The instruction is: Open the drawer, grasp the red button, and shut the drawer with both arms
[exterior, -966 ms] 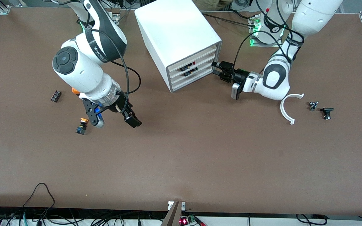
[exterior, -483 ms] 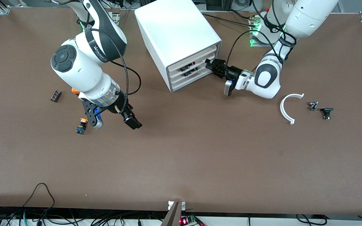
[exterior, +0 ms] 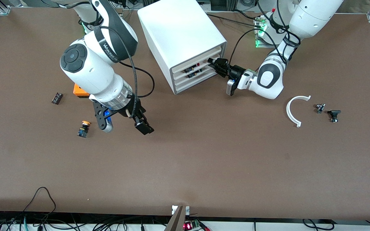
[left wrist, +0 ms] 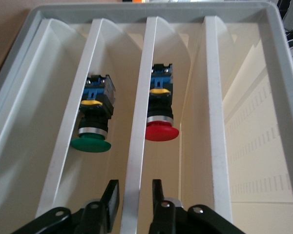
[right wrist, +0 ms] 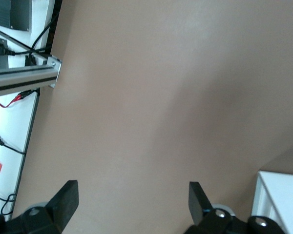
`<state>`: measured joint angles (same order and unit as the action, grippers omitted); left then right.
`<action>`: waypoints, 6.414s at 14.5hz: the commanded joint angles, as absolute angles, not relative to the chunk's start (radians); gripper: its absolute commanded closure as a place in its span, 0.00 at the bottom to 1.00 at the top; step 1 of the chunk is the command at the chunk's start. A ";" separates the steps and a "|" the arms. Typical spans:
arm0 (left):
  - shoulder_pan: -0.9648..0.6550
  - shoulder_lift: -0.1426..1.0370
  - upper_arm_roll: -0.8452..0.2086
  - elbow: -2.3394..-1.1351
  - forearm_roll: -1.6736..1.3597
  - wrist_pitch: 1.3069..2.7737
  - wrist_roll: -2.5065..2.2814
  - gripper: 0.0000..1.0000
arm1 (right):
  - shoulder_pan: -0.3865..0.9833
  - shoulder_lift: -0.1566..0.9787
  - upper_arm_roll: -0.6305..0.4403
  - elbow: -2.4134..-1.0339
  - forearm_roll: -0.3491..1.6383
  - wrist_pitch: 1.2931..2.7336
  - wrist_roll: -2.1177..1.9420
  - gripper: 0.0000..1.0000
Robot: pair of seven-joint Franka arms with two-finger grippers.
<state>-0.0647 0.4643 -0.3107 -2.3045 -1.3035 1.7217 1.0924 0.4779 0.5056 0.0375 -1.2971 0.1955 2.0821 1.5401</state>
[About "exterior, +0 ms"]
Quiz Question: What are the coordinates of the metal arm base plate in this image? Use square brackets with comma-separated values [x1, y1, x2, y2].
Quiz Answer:
[254, 15, 280, 48]

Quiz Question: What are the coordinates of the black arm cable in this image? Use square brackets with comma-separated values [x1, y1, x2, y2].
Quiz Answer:
[229, 0, 301, 69]
[93, 25, 155, 129]

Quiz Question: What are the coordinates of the black looped cable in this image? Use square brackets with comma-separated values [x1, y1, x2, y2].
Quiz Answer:
[23, 187, 57, 222]

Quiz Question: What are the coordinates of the black contact block piece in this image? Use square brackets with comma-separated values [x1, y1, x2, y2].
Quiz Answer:
[327, 110, 342, 123]

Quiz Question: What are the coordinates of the aluminium camera mount bar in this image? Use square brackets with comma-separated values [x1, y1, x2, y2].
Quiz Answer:
[164, 206, 186, 231]

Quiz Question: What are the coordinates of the circuit board with red light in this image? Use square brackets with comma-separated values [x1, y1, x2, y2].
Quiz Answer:
[183, 219, 211, 231]

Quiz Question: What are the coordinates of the orange button enclosure box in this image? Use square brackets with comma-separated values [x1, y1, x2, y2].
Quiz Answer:
[73, 83, 91, 98]

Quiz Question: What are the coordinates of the white cabinet drawer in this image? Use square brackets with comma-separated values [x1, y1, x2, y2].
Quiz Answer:
[174, 72, 221, 94]
[174, 64, 219, 87]
[172, 46, 222, 74]
[173, 55, 217, 81]

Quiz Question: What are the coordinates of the white plastic half ring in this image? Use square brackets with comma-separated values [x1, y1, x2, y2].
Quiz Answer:
[286, 95, 312, 128]

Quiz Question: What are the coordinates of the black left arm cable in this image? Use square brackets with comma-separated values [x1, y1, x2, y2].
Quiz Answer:
[229, 0, 301, 69]

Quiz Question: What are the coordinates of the white drawer cabinet housing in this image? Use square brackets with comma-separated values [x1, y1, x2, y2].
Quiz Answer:
[137, 0, 227, 94]

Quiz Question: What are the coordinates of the yellow push button switch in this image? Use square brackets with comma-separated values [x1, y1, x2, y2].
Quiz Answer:
[77, 121, 91, 139]

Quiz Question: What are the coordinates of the white mount bracket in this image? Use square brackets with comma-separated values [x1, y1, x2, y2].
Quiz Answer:
[172, 205, 190, 215]

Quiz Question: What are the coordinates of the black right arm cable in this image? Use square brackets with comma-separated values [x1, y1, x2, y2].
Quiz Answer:
[93, 25, 155, 129]

